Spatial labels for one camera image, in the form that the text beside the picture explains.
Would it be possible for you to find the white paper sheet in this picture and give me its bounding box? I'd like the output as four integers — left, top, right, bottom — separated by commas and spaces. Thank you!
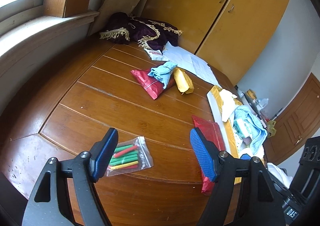
162, 42, 220, 86

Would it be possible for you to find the clear plastic bottle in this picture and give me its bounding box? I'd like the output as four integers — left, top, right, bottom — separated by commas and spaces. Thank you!
259, 98, 268, 109

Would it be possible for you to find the yellow padded envelope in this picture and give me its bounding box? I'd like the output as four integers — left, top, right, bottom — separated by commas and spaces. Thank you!
173, 68, 194, 94

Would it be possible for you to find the brown wooden door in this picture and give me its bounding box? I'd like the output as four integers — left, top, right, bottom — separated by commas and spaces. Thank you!
263, 74, 320, 165

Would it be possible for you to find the small blue cloth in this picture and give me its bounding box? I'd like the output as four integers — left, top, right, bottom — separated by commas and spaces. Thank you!
148, 61, 177, 89

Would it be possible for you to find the blue cartoon wipes pack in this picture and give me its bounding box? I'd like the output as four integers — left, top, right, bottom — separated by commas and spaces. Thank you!
233, 119, 251, 138

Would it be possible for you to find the white rice cooker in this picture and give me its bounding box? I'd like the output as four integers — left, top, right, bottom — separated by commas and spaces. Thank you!
244, 89, 262, 115

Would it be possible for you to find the yellow plastic bag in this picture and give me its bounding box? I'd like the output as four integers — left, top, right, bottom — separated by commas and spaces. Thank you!
267, 120, 277, 138

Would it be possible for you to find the red foil pouch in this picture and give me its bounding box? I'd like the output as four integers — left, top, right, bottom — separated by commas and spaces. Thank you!
191, 115, 226, 196
130, 69, 175, 100

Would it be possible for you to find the yellow wooden wardrobe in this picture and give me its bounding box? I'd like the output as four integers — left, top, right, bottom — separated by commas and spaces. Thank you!
142, 0, 289, 84

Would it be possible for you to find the small white red packet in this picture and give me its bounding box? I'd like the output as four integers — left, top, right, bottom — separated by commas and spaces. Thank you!
144, 48, 169, 62

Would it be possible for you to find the blue towel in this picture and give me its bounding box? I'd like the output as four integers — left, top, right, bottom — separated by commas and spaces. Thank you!
234, 105, 268, 153

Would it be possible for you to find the bag of coloured sticks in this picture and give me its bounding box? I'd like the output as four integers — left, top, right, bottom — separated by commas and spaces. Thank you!
105, 136, 153, 177

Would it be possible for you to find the dark purple fringed cloth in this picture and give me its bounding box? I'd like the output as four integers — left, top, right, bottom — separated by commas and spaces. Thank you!
99, 12, 183, 51

